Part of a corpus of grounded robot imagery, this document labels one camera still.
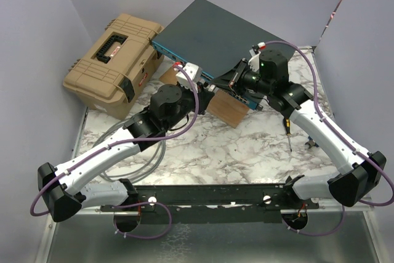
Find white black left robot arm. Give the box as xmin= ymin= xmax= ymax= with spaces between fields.
xmin=38 ymin=84 xmax=215 ymax=222

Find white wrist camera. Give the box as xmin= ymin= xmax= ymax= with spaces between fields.
xmin=248 ymin=42 xmax=266 ymax=72
xmin=175 ymin=62 xmax=202 ymax=90

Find blue handled pliers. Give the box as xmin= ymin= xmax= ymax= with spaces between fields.
xmin=305 ymin=137 xmax=318 ymax=149

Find wooden base board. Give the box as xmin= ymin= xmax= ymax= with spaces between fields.
xmin=159 ymin=67 xmax=250 ymax=129

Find grey coiled network cable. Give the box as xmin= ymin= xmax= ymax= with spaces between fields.
xmin=92 ymin=119 xmax=169 ymax=183

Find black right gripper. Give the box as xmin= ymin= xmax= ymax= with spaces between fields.
xmin=210 ymin=58 xmax=272 ymax=97

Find yellow black screwdriver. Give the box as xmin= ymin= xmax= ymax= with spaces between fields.
xmin=283 ymin=118 xmax=292 ymax=152

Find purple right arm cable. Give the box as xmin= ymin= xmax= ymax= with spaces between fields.
xmin=264 ymin=40 xmax=394 ymax=236

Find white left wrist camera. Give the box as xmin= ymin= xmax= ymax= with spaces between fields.
xmin=175 ymin=62 xmax=202 ymax=90

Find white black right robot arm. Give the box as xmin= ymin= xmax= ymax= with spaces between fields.
xmin=211 ymin=50 xmax=387 ymax=208

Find dark blue network switch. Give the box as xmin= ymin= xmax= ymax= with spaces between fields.
xmin=152 ymin=0 xmax=294 ymax=110

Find tan plastic tool case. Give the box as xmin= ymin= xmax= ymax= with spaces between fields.
xmin=63 ymin=14 xmax=164 ymax=119

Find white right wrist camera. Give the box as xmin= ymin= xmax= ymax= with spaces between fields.
xmin=248 ymin=42 xmax=266 ymax=72

